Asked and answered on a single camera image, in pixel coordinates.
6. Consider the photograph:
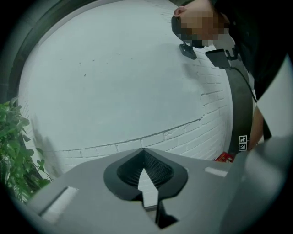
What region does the black box device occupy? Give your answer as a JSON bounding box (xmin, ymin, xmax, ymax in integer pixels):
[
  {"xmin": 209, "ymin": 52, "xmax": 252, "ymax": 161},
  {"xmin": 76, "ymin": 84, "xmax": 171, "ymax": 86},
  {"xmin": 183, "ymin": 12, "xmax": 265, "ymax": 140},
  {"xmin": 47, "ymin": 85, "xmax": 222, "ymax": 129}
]
[{"xmin": 205, "ymin": 48, "xmax": 232, "ymax": 69}]

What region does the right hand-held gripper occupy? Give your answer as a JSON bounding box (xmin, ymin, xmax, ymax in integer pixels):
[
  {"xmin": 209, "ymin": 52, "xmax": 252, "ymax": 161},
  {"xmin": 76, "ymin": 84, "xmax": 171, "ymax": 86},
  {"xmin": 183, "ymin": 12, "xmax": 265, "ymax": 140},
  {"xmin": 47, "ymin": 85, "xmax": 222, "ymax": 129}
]
[{"xmin": 238, "ymin": 135, "xmax": 248, "ymax": 152}]

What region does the red fire extinguisher box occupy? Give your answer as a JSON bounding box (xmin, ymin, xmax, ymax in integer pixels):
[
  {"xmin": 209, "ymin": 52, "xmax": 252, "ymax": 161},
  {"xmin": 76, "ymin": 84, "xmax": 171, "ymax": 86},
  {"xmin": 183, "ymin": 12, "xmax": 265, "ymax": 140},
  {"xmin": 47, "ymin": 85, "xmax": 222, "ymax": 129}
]
[{"xmin": 214, "ymin": 151, "xmax": 235, "ymax": 164}]

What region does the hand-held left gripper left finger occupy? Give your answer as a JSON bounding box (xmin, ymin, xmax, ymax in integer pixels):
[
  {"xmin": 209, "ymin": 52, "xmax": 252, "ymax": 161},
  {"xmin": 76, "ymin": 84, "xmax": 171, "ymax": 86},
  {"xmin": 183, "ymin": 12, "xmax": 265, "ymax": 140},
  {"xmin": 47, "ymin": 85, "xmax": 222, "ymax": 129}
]
[{"xmin": 27, "ymin": 148, "xmax": 159, "ymax": 234}]

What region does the green leafy plant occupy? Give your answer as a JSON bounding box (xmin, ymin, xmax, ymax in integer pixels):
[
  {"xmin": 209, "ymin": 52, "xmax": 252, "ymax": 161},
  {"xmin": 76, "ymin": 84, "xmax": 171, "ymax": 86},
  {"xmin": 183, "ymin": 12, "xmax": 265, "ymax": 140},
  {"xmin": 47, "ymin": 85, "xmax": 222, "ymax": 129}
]
[{"xmin": 0, "ymin": 97, "xmax": 52, "ymax": 204}]

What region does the person's right forearm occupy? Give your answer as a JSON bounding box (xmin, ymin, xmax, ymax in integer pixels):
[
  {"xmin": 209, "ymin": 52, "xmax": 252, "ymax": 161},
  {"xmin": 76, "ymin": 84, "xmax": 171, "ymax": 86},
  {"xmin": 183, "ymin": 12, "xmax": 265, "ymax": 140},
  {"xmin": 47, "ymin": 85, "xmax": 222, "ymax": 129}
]
[{"xmin": 248, "ymin": 106, "xmax": 264, "ymax": 151}]

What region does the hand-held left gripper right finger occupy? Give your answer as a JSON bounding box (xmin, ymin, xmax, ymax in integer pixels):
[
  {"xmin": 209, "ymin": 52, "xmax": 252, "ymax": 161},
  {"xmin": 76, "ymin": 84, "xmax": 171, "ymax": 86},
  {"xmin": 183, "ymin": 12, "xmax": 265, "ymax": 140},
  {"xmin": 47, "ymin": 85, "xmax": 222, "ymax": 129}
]
[{"xmin": 144, "ymin": 148, "xmax": 239, "ymax": 234}]

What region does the thin black cable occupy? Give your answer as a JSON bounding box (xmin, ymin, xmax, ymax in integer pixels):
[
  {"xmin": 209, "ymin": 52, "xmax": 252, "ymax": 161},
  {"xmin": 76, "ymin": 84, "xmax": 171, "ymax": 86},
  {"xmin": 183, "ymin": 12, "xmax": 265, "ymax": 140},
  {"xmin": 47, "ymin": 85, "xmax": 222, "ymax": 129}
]
[{"xmin": 228, "ymin": 65, "xmax": 257, "ymax": 103}]

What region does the person's head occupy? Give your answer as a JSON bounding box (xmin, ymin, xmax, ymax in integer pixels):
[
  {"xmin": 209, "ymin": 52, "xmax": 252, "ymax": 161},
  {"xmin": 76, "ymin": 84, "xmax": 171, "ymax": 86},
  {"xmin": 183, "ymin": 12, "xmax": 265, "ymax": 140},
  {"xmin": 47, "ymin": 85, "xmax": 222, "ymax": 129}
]
[{"xmin": 171, "ymin": 4, "xmax": 232, "ymax": 49}]

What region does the black head camera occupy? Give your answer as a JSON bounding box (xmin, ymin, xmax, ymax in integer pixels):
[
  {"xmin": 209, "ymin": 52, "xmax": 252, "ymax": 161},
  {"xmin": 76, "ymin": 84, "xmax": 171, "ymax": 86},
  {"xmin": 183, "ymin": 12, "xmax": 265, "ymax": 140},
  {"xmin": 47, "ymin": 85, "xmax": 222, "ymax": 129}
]
[{"xmin": 179, "ymin": 43, "xmax": 198, "ymax": 61}]

